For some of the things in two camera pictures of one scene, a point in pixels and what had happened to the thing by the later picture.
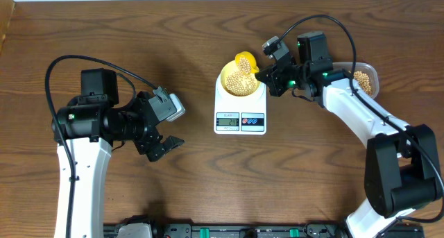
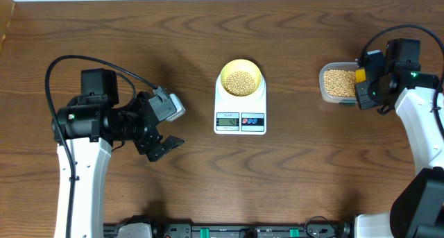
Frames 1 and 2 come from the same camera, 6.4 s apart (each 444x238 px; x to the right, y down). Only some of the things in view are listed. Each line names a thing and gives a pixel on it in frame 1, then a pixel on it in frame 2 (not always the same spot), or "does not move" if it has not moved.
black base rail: x=248 y=230 does not move
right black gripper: x=272 y=80 -> x=364 y=100
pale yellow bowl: x=236 y=83 does not move
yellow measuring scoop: x=246 y=62 -> x=360 y=75
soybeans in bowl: x=240 y=85 does not move
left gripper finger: x=161 y=150 does not move
